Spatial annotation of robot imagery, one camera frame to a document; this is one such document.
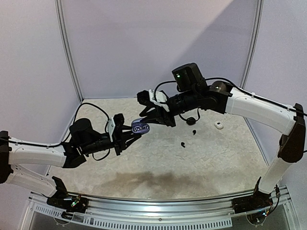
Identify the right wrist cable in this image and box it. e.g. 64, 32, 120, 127
153, 80, 177, 95

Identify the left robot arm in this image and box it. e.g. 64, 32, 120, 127
0, 114, 150, 208

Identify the frame post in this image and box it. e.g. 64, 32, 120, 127
240, 0, 264, 88
55, 0, 84, 102

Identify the black charging case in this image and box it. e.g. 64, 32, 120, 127
186, 117, 197, 126

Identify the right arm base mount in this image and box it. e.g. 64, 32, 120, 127
231, 177, 281, 216

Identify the left frame post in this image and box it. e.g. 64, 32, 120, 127
55, 0, 84, 102

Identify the right frame post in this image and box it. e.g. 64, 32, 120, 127
240, 0, 264, 88

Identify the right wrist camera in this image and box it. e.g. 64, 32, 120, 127
137, 90, 168, 106

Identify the aluminium front rail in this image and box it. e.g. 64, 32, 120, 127
20, 186, 300, 230

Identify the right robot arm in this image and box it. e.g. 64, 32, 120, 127
137, 63, 306, 209

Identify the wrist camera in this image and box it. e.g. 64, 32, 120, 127
106, 113, 124, 142
137, 90, 168, 106

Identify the wrist cable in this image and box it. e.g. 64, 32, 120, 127
153, 80, 177, 95
61, 102, 110, 144

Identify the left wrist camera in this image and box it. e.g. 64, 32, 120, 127
106, 113, 124, 142

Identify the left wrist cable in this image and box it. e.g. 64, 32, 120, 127
61, 102, 110, 144

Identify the white earbud charging case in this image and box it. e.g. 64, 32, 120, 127
214, 121, 224, 129

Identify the purple round charging case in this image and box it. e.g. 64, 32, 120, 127
131, 118, 150, 134

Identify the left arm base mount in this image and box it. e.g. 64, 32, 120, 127
47, 176, 89, 215

